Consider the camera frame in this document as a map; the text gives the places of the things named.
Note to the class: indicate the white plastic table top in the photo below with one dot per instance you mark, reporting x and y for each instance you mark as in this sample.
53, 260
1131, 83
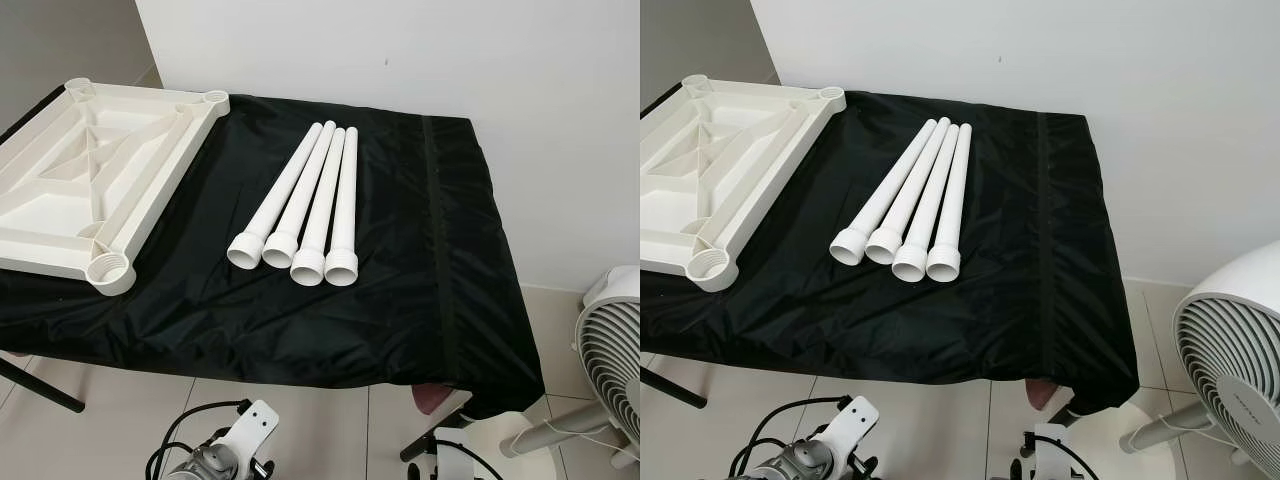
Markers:
700, 190
60, 190

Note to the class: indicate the white plastic table leg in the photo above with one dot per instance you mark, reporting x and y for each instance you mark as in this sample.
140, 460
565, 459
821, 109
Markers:
954, 195
302, 195
324, 200
346, 200
885, 190
933, 195
911, 190
277, 195

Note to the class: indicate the black cloth table cover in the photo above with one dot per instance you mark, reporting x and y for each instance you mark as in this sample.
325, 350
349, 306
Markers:
1000, 300
400, 300

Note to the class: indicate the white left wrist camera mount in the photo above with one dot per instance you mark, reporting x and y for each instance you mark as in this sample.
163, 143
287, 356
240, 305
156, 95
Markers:
850, 420
250, 425

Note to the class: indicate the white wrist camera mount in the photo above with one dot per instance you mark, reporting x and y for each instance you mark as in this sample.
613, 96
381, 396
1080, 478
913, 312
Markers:
850, 420
455, 455
250, 425
1050, 455

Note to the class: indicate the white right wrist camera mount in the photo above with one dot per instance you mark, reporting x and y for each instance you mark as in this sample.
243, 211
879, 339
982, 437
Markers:
1050, 455
455, 455

